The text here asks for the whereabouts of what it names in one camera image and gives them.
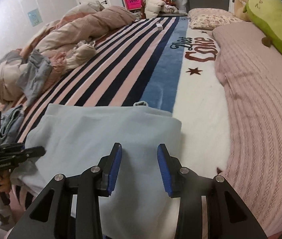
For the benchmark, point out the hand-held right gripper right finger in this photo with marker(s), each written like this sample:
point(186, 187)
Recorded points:
point(164, 171)

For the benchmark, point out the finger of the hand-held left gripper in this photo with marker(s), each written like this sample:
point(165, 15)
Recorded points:
point(31, 152)
point(12, 148)

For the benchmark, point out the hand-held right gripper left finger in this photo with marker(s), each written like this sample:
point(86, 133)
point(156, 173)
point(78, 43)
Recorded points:
point(114, 169)

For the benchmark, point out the light blue pants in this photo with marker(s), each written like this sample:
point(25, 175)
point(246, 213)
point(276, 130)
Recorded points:
point(93, 129)

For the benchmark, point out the light blue jeans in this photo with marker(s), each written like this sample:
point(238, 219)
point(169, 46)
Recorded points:
point(11, 124)

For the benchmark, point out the grey garment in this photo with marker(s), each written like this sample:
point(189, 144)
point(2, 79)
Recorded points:
point(35, 72)

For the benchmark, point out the striped printed blanket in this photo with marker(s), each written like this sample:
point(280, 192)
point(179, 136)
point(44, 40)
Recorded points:
point(131, 67)

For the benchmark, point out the beige garment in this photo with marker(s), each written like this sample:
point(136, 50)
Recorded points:
point(81, 53)

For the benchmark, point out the pink knitted blanket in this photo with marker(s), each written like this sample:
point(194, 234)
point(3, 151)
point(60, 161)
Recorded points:
point(255, 104)

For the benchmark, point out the beige pink duvet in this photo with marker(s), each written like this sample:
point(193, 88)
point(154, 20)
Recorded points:
point(81, 25)

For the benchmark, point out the small white box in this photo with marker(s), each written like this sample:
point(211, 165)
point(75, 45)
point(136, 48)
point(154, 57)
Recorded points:
point(159, 26)

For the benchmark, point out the floral pillow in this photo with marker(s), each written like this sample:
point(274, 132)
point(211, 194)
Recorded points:
point(213, 18)

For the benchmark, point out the white puffer jacket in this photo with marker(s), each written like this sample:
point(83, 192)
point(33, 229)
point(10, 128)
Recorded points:
point(153, 6)

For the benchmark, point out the pink shopping bag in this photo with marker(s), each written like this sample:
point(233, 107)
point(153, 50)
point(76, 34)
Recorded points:
point(132, 1)

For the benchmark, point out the dark grey headboard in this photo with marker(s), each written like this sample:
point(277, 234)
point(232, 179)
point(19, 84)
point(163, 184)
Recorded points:
point(205, 2)

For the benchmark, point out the green avocado plush toy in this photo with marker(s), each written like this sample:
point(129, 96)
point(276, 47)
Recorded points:
point(268, 25)

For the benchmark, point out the beige plush toy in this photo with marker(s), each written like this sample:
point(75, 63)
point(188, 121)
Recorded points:
point(240, 5)

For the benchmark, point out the blue wall poster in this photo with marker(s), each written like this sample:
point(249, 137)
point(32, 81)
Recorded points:
point(33, 17)

